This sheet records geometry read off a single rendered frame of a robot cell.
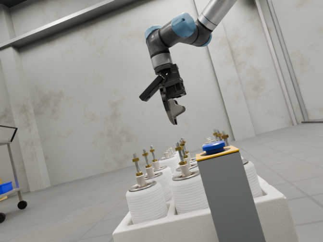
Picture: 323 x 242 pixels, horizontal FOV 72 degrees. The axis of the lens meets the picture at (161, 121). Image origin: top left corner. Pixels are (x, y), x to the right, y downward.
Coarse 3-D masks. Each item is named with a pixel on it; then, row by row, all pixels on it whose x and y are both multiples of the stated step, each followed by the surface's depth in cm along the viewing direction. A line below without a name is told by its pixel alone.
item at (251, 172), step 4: (248, 164) 52; (252, 164) 53; (248, 168) 51; (252, 168) 52; (248, 172) 51; (252, 172) 51; (248, 176) 50; (252, 176) 51; (256, 176) 52; (248, 180) 50; (252, 180) 51; (256, 180) 52; (252, 184) 50; (256, 184) 51; (252, 188) 50; (256, 188) 51; (260, 188) 52; (252, 192) 50; (256, 192) 51; (260, 192) 52; (256, 196) 50; (260, 196) 51
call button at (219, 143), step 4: (208, 144) 40; (212, 144) 38; (216, 144) 37; (220, 144) 37; (224, 144) 38; (204, 148) 38; (208, 148) 38; (212, 148) 37; (216, 148) 37; (220, 148) 38; (208, 152) 38; (212, 152) 38; (216, 152) 37
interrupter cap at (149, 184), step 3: (147, 183) 60; (150, 183) 58; (153, 183) 56; (132, 186) 60; (135, 186) 59; (147, 186) 55; (150, 186) 55; (129, 189) 57; (132, 189) 57; (135, 189) 56; (138, 189) 54; (141, 189) 54
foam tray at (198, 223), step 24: (264, 192) 52; (168, 216) 52; (192, 216) 49; (264, 216) 46; (288, 216) 46; (120, 240) 51; (144, 240) 50; (168, 240) 49; (192, 240) 48; (216, 240) 48; (288, 240) 46
